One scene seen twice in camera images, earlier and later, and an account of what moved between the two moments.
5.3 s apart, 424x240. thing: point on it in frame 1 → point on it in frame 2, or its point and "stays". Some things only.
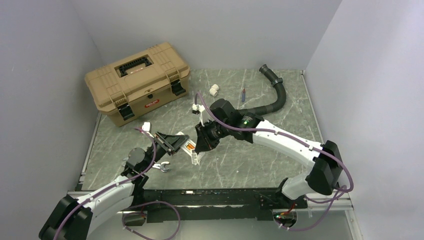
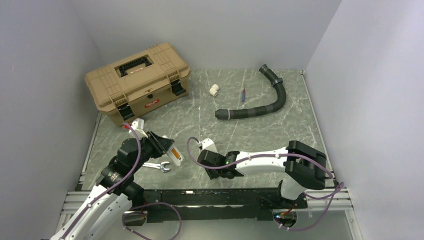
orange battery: [190, 146] → [175, 153]
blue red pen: [243, 95] stays
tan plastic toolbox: [128, 86] stays
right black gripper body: [215, 131] → [213, 173]
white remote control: [184, 147] → [175, 154]
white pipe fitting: [214, 89] stays
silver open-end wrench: [161, 166] stays
